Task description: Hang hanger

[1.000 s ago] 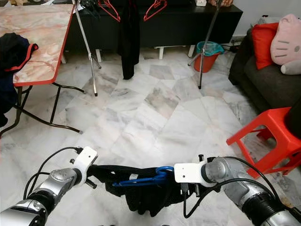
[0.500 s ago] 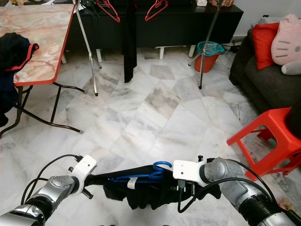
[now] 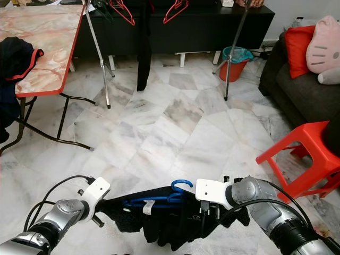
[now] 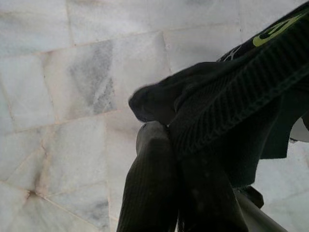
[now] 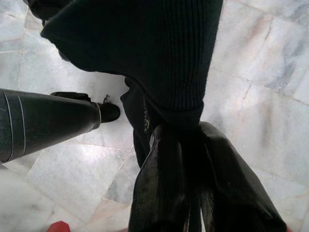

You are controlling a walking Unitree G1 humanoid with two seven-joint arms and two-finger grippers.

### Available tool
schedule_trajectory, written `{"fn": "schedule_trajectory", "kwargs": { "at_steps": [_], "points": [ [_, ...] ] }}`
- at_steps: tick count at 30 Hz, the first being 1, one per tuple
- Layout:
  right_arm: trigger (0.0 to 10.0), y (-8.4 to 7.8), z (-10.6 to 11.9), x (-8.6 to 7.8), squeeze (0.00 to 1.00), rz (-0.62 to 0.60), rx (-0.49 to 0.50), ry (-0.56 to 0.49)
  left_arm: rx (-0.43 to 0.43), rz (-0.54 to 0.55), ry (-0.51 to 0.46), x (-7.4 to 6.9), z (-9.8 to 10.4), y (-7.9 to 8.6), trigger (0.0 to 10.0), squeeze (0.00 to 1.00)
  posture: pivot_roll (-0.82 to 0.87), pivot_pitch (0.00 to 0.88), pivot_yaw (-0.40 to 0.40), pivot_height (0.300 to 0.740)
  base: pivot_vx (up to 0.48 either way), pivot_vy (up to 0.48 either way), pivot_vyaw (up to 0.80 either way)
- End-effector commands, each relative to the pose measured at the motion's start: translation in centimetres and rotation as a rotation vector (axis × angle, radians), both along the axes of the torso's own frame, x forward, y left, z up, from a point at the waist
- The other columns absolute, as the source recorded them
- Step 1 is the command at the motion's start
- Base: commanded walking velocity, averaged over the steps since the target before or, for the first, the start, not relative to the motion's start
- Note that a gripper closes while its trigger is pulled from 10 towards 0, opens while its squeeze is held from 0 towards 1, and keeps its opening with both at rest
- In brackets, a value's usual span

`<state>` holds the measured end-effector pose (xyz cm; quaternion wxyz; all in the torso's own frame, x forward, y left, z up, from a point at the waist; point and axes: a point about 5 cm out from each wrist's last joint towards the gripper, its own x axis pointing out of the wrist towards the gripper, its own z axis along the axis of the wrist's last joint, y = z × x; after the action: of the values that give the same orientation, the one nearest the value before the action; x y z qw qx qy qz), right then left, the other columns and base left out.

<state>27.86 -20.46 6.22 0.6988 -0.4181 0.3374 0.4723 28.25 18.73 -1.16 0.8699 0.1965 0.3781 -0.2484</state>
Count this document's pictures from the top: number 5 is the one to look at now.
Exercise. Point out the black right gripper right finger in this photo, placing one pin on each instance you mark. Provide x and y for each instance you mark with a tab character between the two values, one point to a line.
236	188

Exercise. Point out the black plastic bucket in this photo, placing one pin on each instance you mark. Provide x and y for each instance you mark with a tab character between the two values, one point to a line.
48	123

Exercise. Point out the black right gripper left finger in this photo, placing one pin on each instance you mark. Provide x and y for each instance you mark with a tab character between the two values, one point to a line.
161	183

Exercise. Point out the black garment with green logo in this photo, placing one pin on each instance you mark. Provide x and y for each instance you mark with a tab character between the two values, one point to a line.
144	60

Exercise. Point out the red plastic stool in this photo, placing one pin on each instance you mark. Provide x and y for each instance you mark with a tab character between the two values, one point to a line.
59	227

